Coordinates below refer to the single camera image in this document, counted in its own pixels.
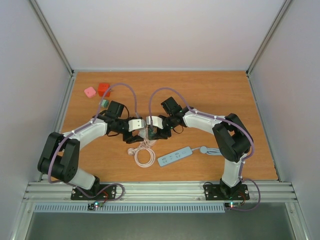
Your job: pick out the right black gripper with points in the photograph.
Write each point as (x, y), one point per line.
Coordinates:
(163, 135)

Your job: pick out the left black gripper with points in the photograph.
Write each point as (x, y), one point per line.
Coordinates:
(132, 139)

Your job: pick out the white USB wall charger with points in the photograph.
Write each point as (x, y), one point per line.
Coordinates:
(143, 133)

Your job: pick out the dark green patterned cube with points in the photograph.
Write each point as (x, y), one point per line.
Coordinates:
(152, 133)

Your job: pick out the light blue power strip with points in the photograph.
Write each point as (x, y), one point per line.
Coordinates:
(174, 156)

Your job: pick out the green small plug charger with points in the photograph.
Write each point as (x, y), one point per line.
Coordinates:
(104, 103)

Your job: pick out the red cube plug adapter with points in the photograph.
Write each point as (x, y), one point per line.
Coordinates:
(102, 87)

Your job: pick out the pink cube plug adapter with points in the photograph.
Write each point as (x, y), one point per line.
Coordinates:
(90, 92)

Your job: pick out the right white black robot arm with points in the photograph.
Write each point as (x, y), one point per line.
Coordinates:
(233, 139)

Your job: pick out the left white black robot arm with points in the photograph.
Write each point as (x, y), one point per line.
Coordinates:
(60, 156)

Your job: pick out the left small circuit board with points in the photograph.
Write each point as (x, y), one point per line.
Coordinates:
(95, 205)

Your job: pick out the small circuit board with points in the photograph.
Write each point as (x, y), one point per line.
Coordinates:
(233, 205)
(95, 205)

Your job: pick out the right small circuit board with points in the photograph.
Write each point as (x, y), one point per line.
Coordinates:
(233, 205)

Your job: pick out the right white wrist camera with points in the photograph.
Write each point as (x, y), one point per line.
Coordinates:
(154, 121)

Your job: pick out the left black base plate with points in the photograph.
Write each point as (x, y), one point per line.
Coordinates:
(80, 194)

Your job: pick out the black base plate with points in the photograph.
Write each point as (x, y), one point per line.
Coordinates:
(215, 192)
(80, 194)

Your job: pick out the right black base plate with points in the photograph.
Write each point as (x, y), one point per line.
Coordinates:
(215, 192)

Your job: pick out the aluminium front rail frame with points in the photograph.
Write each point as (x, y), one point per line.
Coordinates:
(164, 192)

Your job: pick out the blue slotted cable duct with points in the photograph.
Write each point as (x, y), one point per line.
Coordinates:
(130, 208)

